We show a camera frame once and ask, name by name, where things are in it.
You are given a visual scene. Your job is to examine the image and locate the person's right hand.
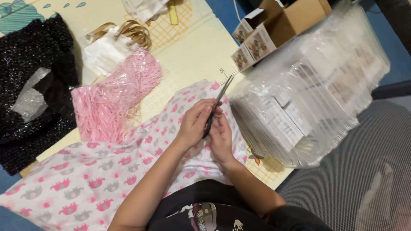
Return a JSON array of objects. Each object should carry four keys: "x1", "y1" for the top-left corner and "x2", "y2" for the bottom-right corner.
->
[{"x1": 208, "y1": 113, "x2": 236, "y2": 165}]

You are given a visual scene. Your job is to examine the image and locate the person's left hand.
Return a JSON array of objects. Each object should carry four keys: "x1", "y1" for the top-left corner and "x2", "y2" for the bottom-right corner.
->
[{"x1": 176, "y1": 98, "x2": 223, "y2": 148}]

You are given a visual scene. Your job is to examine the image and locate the black-handled steel scissors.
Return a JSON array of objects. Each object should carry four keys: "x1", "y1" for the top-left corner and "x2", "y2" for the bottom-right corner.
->
[{"x1": 202, "y1": 75, "x2": 234, "y2": 139}]

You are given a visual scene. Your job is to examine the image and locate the person's black printed shirt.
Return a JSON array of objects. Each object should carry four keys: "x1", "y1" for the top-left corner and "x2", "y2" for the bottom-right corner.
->
[{"x1": 146, "y1": 179, "x2": 334, "y2": 231}]

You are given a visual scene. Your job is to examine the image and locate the brown cardboard box with print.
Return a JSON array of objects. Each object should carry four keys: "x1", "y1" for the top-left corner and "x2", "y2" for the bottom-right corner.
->
[
  {"x1": 243, "y1": 0, "x2": 332, "y2": 61},
  {"x1": 232, "y1": 8, "x2": 266, "y2": 45},
  {"x1": 231, "y1": 44, "x2": 256, "y2": 72}
]

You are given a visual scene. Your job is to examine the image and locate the bag of pink paper shreds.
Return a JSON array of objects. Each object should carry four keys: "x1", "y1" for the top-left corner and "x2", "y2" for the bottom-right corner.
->
[{"x1": 71, "y1": 49, "x2": 163, "y2": 143}]

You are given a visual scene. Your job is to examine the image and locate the pink elephant print pillow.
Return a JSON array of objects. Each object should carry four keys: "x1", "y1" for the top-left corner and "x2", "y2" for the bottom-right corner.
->
[{"x1": 0, "y1": 80, "x2": 248, "y2": 231}]

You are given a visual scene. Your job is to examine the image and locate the stack of clear air cushion wraps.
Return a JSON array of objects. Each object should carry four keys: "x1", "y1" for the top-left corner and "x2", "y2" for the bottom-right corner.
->
[{"x1": 229, "y1": 4, "x2": 391, "y2": 169}]

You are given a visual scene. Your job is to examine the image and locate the yellow flat stick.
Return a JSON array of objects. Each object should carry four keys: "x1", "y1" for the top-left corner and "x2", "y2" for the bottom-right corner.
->
[{"x1": 168, "y1": 0, "x2": 179, "y2": 25}]

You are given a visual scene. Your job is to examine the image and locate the white paper bags pile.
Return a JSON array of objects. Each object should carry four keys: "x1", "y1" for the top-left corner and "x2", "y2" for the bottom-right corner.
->
[{"x1": 121, "y1": 0, "x2": 170, "y2": 24}]

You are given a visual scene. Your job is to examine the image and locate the grey mesh chair seat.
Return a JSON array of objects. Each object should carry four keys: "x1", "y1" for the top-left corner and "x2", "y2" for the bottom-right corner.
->
[{"x1": 277, "y1": 99, "x2": 411, "y2": 231}]

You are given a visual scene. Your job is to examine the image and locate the black glittery bubble mailer bundle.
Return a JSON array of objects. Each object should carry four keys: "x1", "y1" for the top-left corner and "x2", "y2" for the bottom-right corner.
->
[{"x1": 0, "y1": 13, "x2": 79, "y2": 176}]

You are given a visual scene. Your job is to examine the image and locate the white paper bags with tan handles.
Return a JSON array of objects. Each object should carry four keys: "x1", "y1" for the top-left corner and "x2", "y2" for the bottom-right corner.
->
[{"x1": 77, "y1": 20, "x2": 152, "y2": 84}]

